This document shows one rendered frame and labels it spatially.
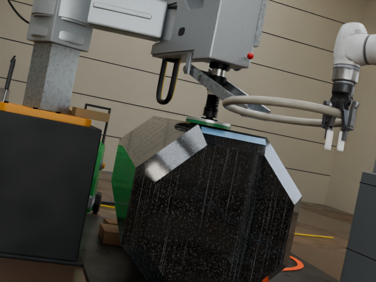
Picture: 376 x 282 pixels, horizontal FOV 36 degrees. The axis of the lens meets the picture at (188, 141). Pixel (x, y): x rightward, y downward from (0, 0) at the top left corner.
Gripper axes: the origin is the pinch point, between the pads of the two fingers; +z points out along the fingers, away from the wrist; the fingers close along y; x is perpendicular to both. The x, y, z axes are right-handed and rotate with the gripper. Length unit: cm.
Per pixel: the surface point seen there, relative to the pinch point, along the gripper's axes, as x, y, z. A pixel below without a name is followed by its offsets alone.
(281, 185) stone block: -46, 60, 17
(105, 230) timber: -38, 191, 63
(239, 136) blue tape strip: -25, 73, -2
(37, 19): 36, 184, -51
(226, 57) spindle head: -11, 75, -36
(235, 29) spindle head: -12, 73, -50
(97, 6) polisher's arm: 12, 162, -63
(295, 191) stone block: -58, 62, 19
